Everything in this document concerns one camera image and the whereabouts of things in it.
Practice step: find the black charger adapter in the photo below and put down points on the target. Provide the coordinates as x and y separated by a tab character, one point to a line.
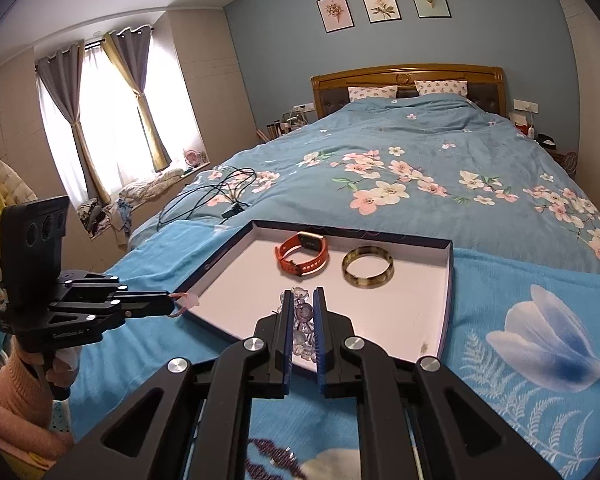
234	211

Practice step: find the white spotted pillow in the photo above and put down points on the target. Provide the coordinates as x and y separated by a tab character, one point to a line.
440	87
372	93

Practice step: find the dark blue shallow box tray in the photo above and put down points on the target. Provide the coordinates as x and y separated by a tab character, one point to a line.
380	320

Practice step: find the crumpled light bedding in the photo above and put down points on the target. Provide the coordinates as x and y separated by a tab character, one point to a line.
150	183

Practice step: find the white wall socket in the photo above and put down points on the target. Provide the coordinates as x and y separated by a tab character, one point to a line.
526	105
302	108

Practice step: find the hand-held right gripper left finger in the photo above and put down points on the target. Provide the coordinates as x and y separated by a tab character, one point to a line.
288	360

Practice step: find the horn-coloured bangle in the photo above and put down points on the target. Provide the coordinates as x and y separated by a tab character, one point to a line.
367	283

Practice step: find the white quilted coat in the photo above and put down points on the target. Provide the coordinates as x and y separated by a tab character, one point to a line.
12	182

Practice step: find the beige wardrobe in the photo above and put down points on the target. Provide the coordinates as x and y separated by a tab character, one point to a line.
585	60

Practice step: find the person's left hand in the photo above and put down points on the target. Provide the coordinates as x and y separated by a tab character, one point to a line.
64	364

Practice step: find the group of cosmetic bottles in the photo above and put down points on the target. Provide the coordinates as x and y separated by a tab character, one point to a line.
280	127

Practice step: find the wooden bed headboard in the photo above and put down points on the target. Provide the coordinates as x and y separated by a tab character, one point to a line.
405	71

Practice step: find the bedside table clutter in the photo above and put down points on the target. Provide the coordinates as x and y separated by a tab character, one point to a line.
530	127

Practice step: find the bright blue flower-print blanket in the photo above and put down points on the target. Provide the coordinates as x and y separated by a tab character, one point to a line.
530	410

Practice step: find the grey and yellow curtain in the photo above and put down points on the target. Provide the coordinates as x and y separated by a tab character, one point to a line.
135	60
55	90

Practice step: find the framed white flower picture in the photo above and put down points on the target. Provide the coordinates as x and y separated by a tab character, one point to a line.
380	4

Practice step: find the framed pink flower picture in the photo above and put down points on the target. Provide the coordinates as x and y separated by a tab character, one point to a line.
335	14

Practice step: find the dark floral cloth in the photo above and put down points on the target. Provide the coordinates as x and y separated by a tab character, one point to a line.
92	215

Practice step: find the white sheer curtain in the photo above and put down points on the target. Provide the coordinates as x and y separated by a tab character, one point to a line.
110	125

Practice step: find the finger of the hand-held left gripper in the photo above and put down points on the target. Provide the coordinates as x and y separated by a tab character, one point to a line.
145	297
145	310

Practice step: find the pink flower pendant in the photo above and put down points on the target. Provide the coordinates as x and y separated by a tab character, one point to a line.
190	299

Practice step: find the orange smartwatch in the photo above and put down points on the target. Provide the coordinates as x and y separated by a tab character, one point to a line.
310	266

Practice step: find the blue floral quilt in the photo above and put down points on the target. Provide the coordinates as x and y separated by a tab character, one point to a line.
430	125

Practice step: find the small pink desk fan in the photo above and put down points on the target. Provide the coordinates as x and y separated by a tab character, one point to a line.
192	157

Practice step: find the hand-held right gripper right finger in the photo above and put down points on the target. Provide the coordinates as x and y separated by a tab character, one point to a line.
320	355

